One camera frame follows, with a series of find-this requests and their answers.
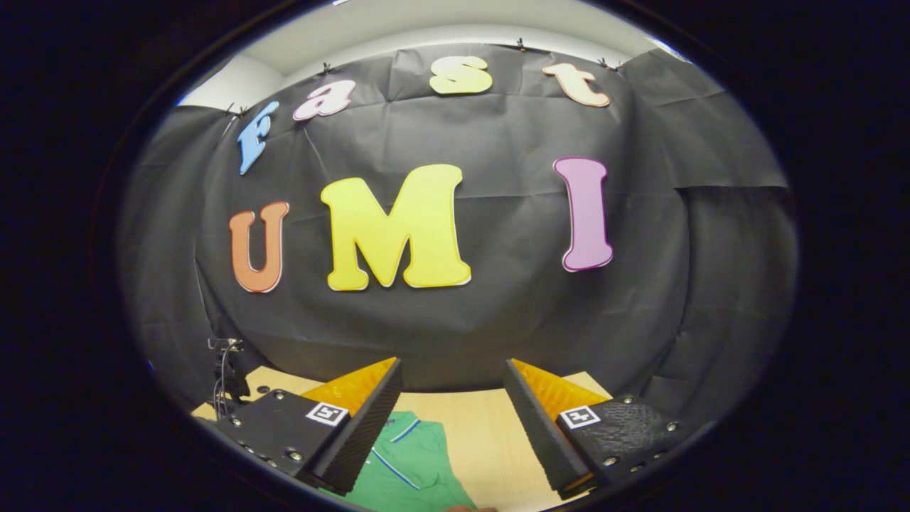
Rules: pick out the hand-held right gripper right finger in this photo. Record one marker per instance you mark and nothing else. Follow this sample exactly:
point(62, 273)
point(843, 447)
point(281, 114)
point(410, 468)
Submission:
point(544, 441)

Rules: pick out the black backdrop cloth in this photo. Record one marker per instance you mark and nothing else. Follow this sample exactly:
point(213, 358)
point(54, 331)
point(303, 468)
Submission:
point(498, 128)

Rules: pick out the green T-shirt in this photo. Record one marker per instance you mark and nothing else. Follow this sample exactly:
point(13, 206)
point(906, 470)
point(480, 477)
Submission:
point(405, 469)

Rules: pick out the row of black cloth clips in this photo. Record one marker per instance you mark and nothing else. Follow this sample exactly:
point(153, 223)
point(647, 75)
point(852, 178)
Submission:
point(520, 45)

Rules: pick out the grey webcam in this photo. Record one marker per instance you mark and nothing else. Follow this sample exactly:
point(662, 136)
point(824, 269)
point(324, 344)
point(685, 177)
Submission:
point(226, 343)

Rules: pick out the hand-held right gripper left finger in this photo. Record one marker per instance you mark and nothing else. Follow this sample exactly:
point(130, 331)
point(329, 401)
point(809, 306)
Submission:
point(362, 434)

